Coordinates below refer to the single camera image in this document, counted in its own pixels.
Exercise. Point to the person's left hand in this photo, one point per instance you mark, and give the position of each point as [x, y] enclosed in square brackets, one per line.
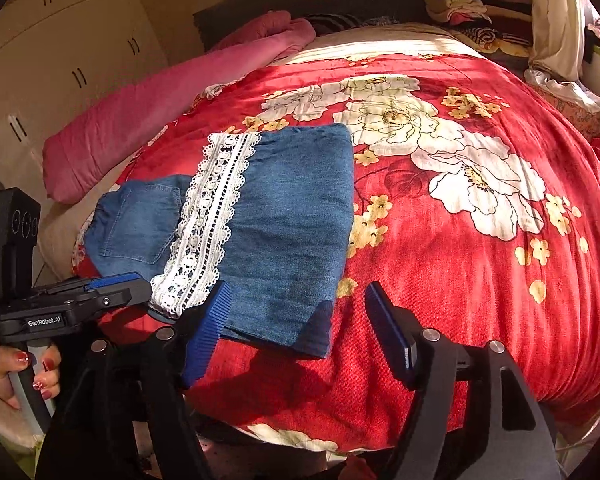
[0, 370]

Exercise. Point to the white crumpled cloth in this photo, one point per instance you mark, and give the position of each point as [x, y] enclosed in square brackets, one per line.
[565, 87]

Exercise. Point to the blue denim pants lace trim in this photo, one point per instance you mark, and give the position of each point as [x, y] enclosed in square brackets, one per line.
[280, 240]

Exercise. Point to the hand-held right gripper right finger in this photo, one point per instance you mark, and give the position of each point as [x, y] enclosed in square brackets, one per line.
[387, 332]

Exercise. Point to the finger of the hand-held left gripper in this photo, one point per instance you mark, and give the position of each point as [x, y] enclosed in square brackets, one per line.
[115, 280]
[130, 296]

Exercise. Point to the cream curtain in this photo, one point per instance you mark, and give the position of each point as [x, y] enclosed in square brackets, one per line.
[562, 15]

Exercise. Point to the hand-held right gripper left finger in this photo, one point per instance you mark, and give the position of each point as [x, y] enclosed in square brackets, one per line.
[207, 332]

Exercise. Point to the red floral blanket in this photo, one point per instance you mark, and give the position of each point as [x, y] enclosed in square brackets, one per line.
[480, 270]

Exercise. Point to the pile of folded clothes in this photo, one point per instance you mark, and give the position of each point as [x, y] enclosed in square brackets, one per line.
[475, 15]

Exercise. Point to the cream wardrobe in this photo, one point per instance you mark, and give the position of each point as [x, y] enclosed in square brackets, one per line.
[55, 50]

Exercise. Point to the striped pillow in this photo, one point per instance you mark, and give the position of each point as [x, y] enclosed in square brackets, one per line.
[340, 22]

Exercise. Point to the pink quilt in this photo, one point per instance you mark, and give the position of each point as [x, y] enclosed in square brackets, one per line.
[145, 110]

